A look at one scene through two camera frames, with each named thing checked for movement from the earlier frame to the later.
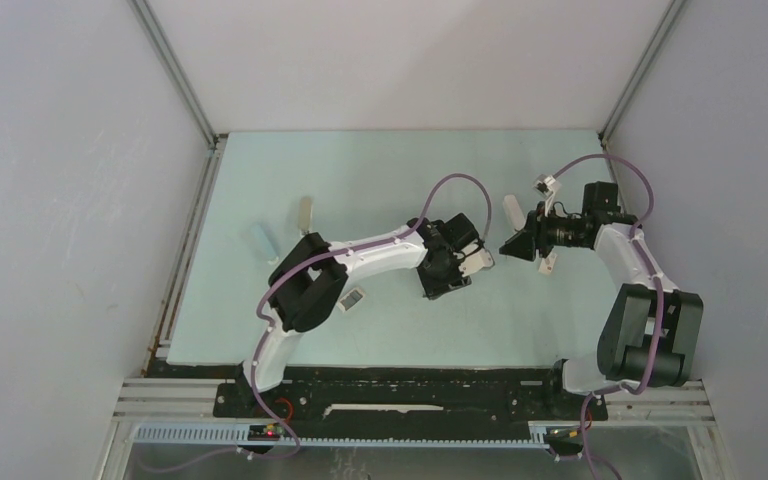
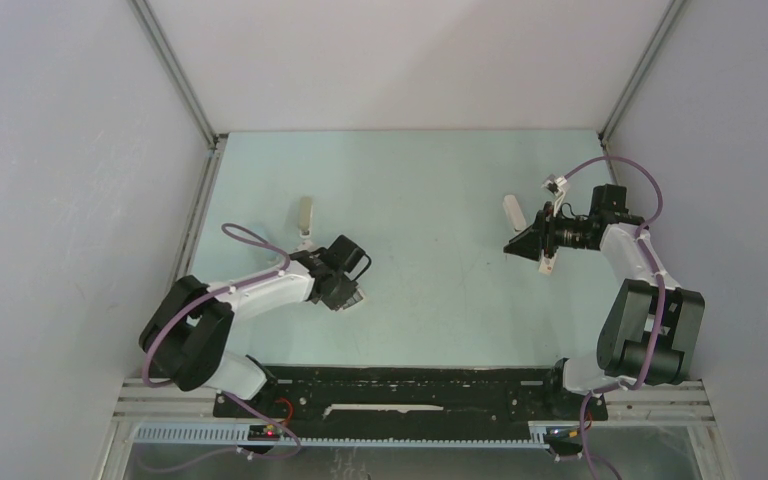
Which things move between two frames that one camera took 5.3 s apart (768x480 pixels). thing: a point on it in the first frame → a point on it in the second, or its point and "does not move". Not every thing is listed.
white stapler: [514, 212] does not move
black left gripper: [433, 288] → [336, 301]
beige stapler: [305, 217] does not move
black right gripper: [523, 244] does not move
